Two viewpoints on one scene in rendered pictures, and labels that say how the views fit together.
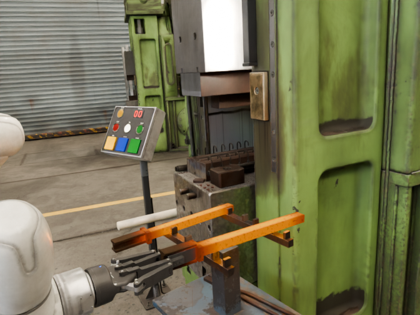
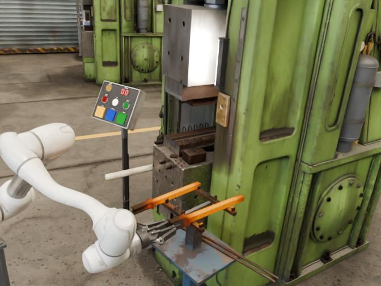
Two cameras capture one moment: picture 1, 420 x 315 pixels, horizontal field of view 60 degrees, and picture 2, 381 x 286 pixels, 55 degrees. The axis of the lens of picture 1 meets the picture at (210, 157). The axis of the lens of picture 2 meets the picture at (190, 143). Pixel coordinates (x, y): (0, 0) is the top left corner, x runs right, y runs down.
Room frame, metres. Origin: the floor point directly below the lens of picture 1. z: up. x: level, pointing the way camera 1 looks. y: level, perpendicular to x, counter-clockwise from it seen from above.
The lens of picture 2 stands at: (-0.52, 0.21, 1.91)
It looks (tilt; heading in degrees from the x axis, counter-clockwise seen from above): 24 degrees down; 353
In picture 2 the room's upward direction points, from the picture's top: 4 degrees clockwise
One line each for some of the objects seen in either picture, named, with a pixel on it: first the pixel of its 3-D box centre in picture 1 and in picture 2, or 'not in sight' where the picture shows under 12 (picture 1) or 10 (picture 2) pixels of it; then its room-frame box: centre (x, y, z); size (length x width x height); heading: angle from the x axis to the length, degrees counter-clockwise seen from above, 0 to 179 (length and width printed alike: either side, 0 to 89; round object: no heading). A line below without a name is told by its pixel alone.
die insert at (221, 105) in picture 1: (244, 98); (210, 97); (1.65, -0.17, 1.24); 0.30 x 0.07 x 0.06; 116
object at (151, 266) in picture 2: not in sight; (160, 265); (1.54, 0.11, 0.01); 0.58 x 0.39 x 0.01; 26
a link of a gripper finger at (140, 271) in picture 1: (146, 272); (163, 232); (0.67, 0.14, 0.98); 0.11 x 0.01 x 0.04; 120
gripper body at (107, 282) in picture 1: (112, 280); (146, 236); (0.65, 0.21, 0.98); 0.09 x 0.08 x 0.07; 125
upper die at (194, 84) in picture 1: (233, 81); (203, 84); (1.65, -0.12, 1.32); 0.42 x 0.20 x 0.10; 116
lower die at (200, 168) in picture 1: (236, 159); (199, 138); (1.65, -0.12, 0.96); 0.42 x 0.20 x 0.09; 116
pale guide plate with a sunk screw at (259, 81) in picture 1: (259, 95); (223, 109); (1.34, -0.19, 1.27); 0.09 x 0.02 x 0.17; 26
